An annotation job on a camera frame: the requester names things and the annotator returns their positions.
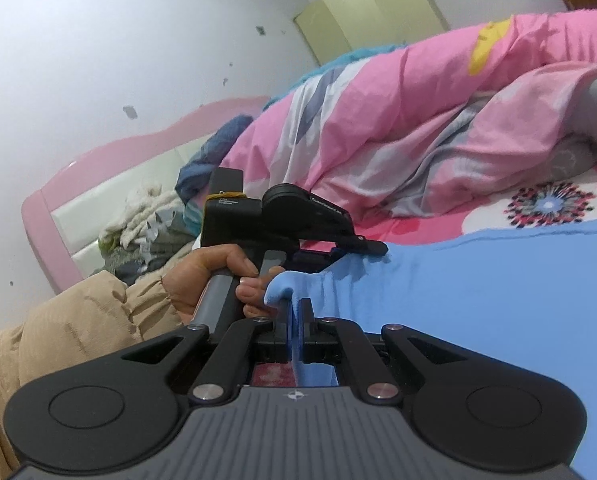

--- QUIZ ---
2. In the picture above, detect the dark blue cloth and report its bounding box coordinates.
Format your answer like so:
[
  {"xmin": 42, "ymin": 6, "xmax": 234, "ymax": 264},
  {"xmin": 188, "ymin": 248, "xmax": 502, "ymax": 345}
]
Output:
[{"xmin": 175, "ymin": 115, "xmax": 254, "ymax": 206}]

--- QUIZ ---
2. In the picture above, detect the person's left hand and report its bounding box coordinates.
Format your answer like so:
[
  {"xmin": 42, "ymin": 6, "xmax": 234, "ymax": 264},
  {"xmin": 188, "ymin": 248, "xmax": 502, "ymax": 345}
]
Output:
[{"xmin": 161, "ymin": 243, "xmax": 286, "ymax": 326}]

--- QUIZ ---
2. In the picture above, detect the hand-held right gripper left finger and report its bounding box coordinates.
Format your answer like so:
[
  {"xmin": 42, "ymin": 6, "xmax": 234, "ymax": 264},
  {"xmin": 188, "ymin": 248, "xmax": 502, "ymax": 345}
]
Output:
[{"xmin": 121, "ymin": 298, "xmax": 293, "ymax": 406}]

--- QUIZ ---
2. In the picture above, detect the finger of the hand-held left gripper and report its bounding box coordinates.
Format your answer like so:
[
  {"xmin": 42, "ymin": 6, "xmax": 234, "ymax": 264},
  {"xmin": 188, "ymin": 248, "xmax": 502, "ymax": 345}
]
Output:
[
  {"xmin": 298, "ymin": 232, "xmax": 389, "ymax": 256},
  {"xmin": 284, "ymin": 251, "xmax": 347, "ymax": 271}
]

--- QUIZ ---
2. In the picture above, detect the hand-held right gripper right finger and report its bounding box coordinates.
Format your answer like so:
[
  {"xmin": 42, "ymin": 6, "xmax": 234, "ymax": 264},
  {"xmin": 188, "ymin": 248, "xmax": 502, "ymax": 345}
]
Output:
[{"xmin": 300, "ymin": 298, "xmax": 472, "ymax": 406}]

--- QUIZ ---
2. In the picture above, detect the pale green wardrobe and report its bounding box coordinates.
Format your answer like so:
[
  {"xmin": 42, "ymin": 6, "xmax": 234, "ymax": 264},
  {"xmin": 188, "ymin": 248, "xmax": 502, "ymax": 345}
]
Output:
[{"xmin": 292, "ymin": 0, "xmax": 449, "ymax": 66}]

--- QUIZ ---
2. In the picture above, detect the pink bed headboard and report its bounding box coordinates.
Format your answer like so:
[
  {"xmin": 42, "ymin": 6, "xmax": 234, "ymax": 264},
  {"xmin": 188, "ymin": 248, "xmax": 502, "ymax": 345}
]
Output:
[{"xmin": 21, "ymin": 95, "xmax": 272, "ymax": 296}]

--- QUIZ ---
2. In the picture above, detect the pile of grey green clothes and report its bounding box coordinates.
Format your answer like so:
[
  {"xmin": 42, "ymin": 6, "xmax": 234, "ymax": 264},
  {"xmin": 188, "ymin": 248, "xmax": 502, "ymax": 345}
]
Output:
[{"xmin": 98, "ymin": 180, "xmax": 204, "ymax": 286}]

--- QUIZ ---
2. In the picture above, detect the person's left forearm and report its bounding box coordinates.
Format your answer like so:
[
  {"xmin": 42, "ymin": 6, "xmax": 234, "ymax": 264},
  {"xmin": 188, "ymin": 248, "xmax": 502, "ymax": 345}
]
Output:
[{"xmin": 0, "ymin": 270, "xmax": 184, "ymax": 476}]

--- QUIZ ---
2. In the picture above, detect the pink floral fleece blanket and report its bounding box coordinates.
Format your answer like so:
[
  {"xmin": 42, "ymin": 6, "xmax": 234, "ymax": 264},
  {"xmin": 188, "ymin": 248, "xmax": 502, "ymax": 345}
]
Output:
[{"xmin": 251, "ymin": 157, "xmax": 597, "ymax": 391}]

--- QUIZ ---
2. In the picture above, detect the blue t-shirt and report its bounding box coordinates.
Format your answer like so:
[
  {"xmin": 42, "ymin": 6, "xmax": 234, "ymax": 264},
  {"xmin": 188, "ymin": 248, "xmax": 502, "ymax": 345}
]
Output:
[{"xmin": 251, "ymin": 215, "xmax": 597, "ymax": 480}]

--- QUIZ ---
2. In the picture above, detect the teal cloth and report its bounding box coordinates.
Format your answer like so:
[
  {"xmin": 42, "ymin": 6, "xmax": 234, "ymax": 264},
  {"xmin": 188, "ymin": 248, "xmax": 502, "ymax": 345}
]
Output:
[{"xmin": 298, "ymin": 45, "xmax": 404, "ymax": 83}]

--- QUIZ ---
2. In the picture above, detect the pink patterned quilt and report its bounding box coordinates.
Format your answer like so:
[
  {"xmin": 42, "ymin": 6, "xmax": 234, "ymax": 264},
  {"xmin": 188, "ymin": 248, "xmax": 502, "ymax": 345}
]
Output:
[{"xmin": 228, "ymin": 7, "xmax": 597, "ymax": 221}]

